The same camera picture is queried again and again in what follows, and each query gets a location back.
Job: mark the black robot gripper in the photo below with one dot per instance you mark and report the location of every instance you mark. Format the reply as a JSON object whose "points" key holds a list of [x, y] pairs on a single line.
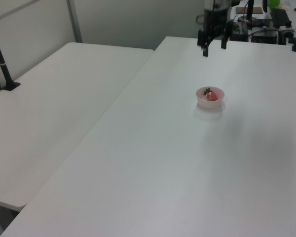
{"points": [[215, 21]]}

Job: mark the red toy strawberry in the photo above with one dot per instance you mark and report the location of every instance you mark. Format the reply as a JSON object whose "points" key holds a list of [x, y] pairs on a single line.
{"points": [[211, 95]]}

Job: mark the pink plastic bowl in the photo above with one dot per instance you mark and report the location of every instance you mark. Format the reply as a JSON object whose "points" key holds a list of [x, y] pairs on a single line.
{"points": [[209, 105]]}

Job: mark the small black box green label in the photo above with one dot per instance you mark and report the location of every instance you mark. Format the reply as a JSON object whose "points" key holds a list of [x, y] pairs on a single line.
{"points": [[239, 34]]}

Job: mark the black monitor stand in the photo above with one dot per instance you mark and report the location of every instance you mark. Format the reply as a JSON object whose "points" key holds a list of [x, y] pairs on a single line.
{"points": [[249, 10]]}

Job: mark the black equipment box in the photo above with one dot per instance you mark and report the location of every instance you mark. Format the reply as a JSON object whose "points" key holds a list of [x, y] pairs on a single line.
{"points": [[265, 37]]}

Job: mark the brown flat board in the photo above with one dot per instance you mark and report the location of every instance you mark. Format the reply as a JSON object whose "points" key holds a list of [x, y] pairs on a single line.
{"points": [[257, 10]]}

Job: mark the black keyboard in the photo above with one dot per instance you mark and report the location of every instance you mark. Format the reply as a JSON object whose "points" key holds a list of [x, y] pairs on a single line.
{"points": [[280, 17]]}

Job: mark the green round object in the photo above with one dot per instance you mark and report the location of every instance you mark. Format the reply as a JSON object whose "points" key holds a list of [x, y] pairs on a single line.
{"points": [[274, 3]]}

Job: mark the black camera pole with base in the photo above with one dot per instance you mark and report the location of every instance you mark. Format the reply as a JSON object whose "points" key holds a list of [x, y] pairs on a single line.
{"points": [[5, 71]]}

